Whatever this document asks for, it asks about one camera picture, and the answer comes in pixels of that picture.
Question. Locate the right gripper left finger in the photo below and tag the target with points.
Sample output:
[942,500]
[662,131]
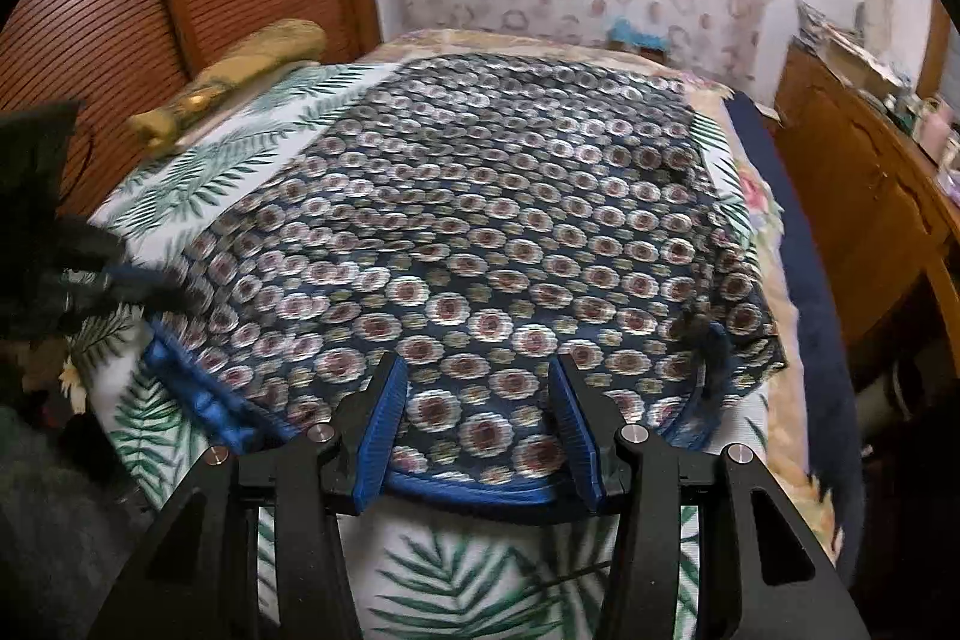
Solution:
[194,574]

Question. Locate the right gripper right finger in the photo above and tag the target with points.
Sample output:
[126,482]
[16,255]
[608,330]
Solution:
[762,572]

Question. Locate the navy patterned silk shirt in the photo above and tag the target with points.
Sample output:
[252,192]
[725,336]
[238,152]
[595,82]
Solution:
[478,215]

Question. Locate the navy blue bed sheet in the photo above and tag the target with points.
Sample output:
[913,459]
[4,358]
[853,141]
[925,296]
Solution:
[833,443]

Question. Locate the gold brocade pillow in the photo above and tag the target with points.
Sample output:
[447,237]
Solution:
[264,52]

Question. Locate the wooden sideboard cabinet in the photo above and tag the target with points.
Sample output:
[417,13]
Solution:
[880,224]

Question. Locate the pink thermos jug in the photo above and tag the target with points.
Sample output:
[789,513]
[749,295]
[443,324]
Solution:
[934,127]

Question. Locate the cardboard box on cabinet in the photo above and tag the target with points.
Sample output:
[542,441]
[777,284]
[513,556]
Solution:
[859,68]

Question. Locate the cardboard box with blue cloth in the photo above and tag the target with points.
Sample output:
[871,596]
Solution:
[624,37]

